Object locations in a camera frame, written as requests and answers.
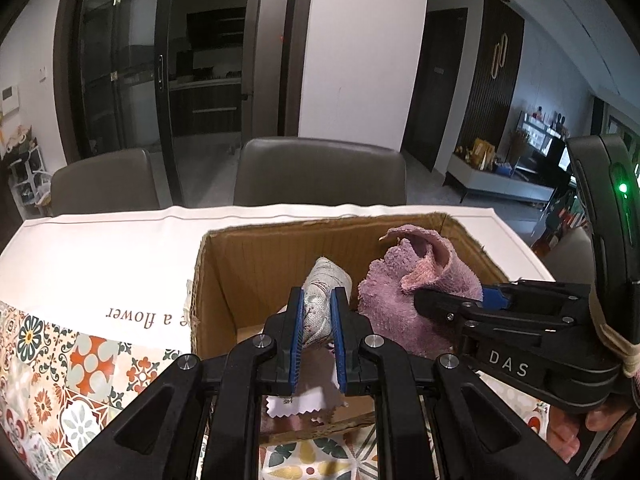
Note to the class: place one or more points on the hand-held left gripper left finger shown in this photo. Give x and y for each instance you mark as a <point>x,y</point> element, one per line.
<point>296,340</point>

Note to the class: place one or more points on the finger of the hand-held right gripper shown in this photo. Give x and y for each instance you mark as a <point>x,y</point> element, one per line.
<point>440,302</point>
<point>500,296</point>

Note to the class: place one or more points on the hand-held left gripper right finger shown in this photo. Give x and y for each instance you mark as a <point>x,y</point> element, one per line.
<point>340,340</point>

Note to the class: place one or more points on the purple fluffy towel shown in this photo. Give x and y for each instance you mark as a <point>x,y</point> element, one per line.
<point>390,310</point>

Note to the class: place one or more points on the grey white cloth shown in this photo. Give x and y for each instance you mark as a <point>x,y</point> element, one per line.
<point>320,285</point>

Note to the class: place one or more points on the brown cardboard box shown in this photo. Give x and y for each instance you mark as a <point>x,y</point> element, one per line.
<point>250,270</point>

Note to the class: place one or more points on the person's right hand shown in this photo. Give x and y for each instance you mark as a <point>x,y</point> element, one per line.
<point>565,435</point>

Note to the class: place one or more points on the white zigzag-edged cloth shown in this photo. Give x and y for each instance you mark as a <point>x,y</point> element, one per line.
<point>300,405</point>

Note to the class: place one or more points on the grey leather dining chair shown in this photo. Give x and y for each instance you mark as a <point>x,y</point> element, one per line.
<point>570,260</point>
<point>320,170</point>
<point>100,180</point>

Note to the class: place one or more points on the white low sideboard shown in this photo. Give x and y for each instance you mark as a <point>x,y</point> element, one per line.
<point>495,182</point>

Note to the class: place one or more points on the yellow bags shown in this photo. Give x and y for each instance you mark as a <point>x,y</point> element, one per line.
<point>484,150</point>

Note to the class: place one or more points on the black television screen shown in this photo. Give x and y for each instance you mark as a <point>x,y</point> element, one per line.
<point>550,152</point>

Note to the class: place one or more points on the patterned tile-print tablecloth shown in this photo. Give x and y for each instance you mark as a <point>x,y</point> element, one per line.
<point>100,260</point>

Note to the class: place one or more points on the dark entrance door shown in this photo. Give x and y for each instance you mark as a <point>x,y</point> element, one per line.
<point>435,85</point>

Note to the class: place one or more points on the white storage rack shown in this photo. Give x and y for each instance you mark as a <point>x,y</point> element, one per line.
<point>25,175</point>

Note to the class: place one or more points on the glass sliding door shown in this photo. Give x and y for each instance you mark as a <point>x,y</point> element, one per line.
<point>125,60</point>

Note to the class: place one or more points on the dark slatted wall panel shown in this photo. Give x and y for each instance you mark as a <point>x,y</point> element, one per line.
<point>492,60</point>

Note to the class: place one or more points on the white wall intercom panel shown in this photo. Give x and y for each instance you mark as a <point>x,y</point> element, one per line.
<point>9,100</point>

